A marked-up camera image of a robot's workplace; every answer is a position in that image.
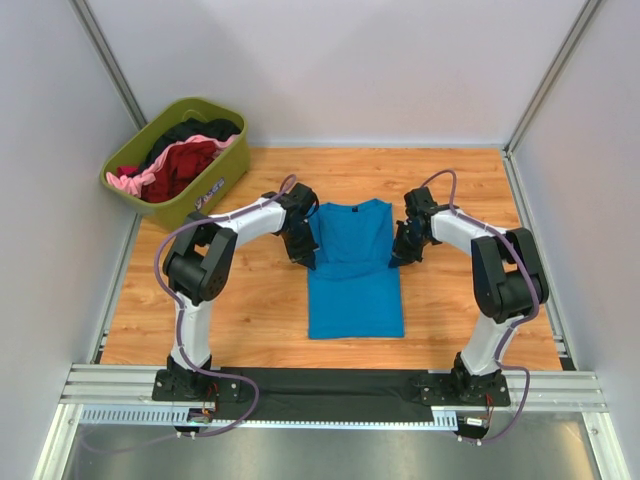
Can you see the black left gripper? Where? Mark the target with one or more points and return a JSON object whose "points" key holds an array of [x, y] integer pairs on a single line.
{"points": [[301, 240]]}

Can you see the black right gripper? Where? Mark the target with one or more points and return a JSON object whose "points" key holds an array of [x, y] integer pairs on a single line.
{"points": [[409, 240]]}

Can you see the blue t shirt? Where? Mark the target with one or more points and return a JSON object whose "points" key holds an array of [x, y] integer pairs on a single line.
{"points": [[352, 292]]}

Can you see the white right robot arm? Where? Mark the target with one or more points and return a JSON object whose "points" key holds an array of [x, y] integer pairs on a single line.
{"points": [[509, 286]]}

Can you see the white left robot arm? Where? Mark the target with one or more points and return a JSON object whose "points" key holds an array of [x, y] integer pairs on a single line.
{"points": [[197, 268]]}

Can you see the green plastic laundry bin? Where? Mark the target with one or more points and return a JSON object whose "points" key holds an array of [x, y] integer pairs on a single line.
{"points": [[191, 175]]}

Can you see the dark red garment in bin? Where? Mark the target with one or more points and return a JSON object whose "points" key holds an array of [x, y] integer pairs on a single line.
{"points": [[177, 170]]}

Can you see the pink garment in bin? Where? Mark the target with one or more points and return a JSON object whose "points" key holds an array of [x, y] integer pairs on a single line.
{"points": [[150, 172]]}

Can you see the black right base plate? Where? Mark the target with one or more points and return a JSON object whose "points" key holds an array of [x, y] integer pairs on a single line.
{"points": [[460, 389]]}

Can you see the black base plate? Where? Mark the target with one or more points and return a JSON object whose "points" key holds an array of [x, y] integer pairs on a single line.
{"points": [[180, 385], [460, 389]]}

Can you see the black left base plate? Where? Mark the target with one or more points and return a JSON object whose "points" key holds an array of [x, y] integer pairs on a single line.
{"points": [[180, 385]]}

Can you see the aluminium front frame beam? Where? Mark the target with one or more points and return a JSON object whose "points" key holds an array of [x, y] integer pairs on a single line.
{"points": [[543, 391]]}

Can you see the right aluminium frame post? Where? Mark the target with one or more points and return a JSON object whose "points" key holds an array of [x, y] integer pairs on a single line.
{"points": [[561, 59]]}

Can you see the aluminium frame post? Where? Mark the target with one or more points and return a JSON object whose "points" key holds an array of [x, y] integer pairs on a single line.
{"points": [[561, 59], [99, 41]]}

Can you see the left aluminium frame post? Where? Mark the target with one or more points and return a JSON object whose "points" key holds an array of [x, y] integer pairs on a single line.
{"points": [[99, 41]]}

